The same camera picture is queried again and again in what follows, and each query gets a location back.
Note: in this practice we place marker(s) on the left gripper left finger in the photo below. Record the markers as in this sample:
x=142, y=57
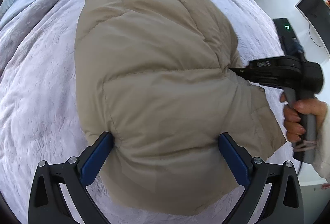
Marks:
x=47, y=203

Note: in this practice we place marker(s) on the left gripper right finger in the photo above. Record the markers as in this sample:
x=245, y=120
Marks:
x=284, y=203

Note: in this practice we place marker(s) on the beige puffer jacket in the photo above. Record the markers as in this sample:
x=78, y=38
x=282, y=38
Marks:
x=157, y=74

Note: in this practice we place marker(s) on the person's right hand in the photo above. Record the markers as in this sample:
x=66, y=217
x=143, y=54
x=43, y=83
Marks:
x=294, y=129

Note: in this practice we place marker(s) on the black bar with green light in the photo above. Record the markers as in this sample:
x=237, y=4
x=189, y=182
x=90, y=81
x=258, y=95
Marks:
x=287, y=36

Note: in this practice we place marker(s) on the computer monitor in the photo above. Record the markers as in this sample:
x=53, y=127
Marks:
x=316, y=12

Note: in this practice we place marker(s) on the lavender quilted bedspread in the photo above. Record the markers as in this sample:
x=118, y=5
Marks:
x=39, y=116

